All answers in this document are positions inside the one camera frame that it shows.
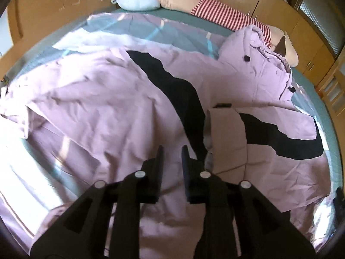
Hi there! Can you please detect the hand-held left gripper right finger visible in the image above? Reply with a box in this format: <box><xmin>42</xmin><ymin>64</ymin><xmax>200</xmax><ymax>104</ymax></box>
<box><xmin>181</xmin><ymin>145</ymin><xmax>316</xmax><ymax>259</ymax></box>

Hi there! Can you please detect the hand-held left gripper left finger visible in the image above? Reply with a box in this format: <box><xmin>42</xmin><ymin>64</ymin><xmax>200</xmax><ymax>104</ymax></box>
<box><xmin>30</xmin><ymin>145</ymin><xmax>165</xmax><ymax>259</ymax></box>

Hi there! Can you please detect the pink jacket with black stripe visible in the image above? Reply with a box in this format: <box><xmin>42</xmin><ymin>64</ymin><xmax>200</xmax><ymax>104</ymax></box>
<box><xmin>0</xmin><ymin>25</ymin><xmax>332</xmax><ymax>259</ymax></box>

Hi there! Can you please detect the pink grey patchwork satin blanket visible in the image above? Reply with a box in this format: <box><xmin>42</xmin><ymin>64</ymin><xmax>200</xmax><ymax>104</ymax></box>
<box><xmin>0</xmin><ymin>12</ymin><xmax>340</xmax><ymax>259</ymax></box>

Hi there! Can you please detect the wooden door with glass panes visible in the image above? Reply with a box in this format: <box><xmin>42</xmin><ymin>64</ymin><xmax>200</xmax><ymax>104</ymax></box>
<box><xmin>317</xmin><ymin>57</ymin><xmax>345</xmax><ymax>119</ymax></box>

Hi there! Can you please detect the light blue round pillow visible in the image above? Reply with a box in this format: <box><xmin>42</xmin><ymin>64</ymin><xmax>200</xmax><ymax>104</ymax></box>
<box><xmin>116</xmin><ymin>0</ymin><xmax>161</xmax><ymax>12</ymax></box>

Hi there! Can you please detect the frosted glass door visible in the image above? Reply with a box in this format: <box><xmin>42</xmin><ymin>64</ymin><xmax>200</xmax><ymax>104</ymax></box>
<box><xmin>295</xmin><ymin>0</ymin><xmax>345</xmax><ymax>60</ymax></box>

